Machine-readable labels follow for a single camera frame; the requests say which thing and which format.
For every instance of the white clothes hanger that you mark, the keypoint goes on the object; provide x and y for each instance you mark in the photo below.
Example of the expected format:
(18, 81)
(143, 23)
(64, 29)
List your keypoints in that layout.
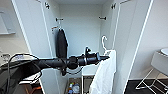
(105, 45)
(55, 28)

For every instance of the white shirt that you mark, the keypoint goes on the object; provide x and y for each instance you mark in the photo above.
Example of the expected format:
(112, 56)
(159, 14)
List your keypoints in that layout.
(105, 73)

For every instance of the white inner shelf unit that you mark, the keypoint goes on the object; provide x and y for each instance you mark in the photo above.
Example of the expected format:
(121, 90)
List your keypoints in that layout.
(88, 71)

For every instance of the white wardrobe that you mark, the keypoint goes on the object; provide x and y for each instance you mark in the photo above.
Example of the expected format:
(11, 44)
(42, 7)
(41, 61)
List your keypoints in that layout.
(83, 36)

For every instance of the white bundle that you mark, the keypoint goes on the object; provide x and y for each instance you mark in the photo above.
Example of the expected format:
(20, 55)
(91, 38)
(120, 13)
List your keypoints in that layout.
(76, 88)

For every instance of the black garment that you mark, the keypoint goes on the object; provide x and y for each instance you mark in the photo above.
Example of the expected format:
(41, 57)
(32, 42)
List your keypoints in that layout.
(61, 43)

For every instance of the brown storage basket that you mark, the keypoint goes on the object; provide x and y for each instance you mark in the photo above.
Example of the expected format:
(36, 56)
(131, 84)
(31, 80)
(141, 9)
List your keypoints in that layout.
(70, 87)

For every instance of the black wardrobe hook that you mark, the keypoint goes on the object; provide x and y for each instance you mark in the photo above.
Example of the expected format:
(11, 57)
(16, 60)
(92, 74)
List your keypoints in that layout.
(59, 19)
(102, 18)

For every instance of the white folding rack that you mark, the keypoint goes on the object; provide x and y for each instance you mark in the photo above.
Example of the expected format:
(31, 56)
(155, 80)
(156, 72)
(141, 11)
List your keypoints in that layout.
(150, 81)

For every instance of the small dark door hinge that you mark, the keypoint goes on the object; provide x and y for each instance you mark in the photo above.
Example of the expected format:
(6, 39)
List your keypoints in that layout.
(113, 5)
(47, 5)

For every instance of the white flat board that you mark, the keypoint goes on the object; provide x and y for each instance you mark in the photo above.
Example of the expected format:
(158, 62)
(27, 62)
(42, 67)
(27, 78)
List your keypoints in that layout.
(30, 78)

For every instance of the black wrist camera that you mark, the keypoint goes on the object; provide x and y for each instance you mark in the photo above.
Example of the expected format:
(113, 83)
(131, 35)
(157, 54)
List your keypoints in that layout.
(87, 50)

